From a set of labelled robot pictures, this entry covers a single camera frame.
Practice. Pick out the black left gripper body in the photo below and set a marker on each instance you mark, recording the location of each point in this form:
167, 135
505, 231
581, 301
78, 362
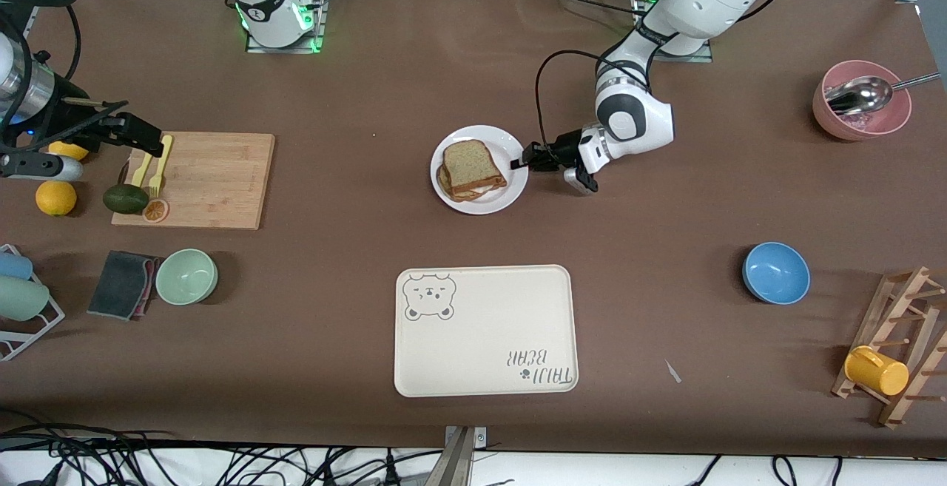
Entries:
564, 153

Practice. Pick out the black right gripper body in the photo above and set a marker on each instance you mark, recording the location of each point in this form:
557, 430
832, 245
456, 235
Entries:
74, 124

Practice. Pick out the white round plate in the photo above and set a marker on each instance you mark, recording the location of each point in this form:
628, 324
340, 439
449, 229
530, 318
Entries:
514, 175

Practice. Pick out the fried egg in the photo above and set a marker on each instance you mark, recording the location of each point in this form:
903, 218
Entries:
482, 189

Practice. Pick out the plain brown bread slice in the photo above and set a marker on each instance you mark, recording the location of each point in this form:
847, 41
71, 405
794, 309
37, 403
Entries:
472, 164

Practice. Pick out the yellow lemon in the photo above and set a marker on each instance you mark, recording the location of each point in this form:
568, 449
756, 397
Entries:
70, 151

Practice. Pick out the dark green avocado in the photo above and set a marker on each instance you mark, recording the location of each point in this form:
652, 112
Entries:
126, 199

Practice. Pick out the orange slice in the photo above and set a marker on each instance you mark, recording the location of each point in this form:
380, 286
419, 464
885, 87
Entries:
155, 211

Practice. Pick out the wooden cutting board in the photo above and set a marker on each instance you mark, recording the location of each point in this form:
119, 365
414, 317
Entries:
214, 183

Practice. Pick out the round orange-yellow citrus fruit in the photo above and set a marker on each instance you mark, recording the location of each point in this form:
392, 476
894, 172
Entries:
55, 199

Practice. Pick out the pale green bowl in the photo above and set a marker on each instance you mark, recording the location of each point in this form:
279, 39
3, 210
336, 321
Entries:
186, 277

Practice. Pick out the grey and pink cloth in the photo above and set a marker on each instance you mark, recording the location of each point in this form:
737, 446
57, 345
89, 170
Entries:
118, 285

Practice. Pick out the light blue cup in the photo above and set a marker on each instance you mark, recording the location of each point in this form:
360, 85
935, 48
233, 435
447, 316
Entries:
13, 265

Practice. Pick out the cream bear print tray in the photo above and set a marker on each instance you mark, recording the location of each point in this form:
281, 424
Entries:
481, 331

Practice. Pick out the pale green cup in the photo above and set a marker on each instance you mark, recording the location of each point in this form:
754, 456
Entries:
22, 299

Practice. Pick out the blue bowl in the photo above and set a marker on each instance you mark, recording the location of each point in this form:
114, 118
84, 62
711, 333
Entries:
777, 273

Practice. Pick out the small grey tape scrap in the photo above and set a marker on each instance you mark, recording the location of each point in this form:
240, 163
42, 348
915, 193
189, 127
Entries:
672, 371

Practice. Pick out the pink bowl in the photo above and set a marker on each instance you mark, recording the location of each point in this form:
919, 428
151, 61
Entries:
865, 127

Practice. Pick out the metal ladle spoon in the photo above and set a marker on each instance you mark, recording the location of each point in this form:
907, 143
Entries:
862, 95

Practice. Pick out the wooden mug rack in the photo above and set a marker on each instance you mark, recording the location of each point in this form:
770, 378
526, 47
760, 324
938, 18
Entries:
899, 301

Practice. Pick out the yellow mug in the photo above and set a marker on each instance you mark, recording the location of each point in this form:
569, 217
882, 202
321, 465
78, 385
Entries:
877, 371

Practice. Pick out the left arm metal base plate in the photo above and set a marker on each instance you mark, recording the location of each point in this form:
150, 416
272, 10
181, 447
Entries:
703, 58

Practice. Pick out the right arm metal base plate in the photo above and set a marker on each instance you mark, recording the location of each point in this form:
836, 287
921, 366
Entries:
319, 27

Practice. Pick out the aluminium clamp bracket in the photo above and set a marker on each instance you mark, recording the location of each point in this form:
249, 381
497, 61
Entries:
459, 456

